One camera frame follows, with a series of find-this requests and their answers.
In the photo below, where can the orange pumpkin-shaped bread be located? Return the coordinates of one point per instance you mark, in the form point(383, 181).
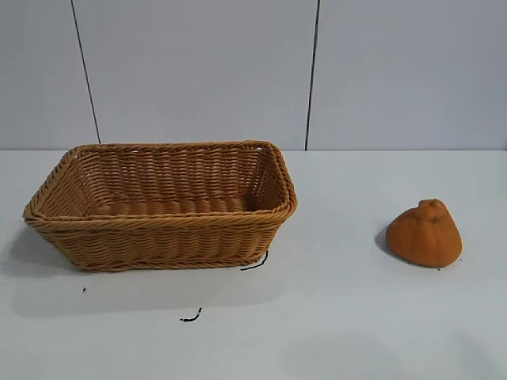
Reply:
point(424, 241)

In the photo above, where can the brown woven wicker basket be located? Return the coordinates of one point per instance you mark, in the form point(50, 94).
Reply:
point(158, 237)

